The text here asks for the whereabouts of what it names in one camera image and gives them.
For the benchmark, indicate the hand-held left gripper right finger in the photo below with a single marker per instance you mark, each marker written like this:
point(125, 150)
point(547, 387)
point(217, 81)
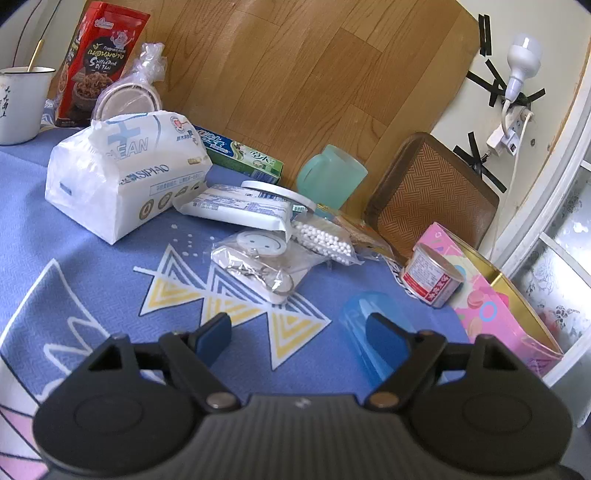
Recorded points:
point(385, 339)

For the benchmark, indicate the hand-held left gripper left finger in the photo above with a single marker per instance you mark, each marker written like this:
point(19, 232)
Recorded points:
point(215, 333)

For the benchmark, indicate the blue transparent plastic cup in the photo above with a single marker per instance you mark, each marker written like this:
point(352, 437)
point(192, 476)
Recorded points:
point(358, 323)

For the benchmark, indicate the smiley hook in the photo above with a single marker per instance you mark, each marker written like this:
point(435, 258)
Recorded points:
point(261, 261)

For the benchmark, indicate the pink printed box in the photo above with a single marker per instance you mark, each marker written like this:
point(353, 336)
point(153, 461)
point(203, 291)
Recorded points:
point(489, 304)

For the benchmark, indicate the bag of white beads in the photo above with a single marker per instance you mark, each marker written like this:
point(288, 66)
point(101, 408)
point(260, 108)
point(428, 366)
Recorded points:
point(323, 240)

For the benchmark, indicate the white wet wipes pack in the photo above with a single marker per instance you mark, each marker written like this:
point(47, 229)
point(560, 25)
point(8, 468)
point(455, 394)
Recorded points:
point(235, 207)

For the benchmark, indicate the black white striped packet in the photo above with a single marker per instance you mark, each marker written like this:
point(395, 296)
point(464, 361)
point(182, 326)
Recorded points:
point(396, 272)

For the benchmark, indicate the red and white can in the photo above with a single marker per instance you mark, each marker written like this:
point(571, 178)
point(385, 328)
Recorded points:
point(431, 277)

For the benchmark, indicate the orange snack packet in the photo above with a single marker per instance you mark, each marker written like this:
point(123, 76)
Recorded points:
point(364, 235)

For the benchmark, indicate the blue printed tablecloth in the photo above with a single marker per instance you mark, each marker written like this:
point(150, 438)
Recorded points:
point(115, 281)

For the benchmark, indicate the green plastic cup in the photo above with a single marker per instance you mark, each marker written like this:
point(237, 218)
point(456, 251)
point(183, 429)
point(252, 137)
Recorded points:
point(330, 177)

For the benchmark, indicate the green toothpaste box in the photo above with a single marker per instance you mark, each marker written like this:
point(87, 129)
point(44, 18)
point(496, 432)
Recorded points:
point(240, 154)

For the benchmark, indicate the white tissue pack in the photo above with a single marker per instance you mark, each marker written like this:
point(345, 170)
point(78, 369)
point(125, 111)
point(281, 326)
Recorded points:
point(115, 180)

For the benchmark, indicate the black tape cross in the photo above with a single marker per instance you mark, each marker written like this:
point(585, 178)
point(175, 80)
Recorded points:
point(494, 85)
point(475, 154)

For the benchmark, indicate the white power strip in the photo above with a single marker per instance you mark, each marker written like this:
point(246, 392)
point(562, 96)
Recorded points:
point(505, 131)

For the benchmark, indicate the clear bag with round bowl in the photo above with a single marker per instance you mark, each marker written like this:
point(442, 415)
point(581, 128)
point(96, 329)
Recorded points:
point(127, 92)

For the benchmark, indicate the wooden board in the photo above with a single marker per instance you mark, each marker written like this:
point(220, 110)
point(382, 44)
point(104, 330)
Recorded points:
point(277, 69)

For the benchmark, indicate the white enamel mug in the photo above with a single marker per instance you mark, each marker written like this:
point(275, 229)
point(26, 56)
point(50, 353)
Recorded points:
point(23, 108)

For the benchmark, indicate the red snack bag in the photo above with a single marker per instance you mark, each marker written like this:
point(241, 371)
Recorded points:
point(99, 60)

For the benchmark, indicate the white light bulb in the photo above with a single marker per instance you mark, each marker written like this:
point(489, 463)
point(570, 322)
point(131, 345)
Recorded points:
point(521, 60)

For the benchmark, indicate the black tape strip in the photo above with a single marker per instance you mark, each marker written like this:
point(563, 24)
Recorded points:
point(485, 34)

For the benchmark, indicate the gold stick in mug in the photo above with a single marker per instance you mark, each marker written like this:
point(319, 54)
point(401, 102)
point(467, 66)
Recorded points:
point(34, 57)

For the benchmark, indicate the white window frame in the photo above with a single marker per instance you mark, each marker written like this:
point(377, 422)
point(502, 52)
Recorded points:
point(549, 221)

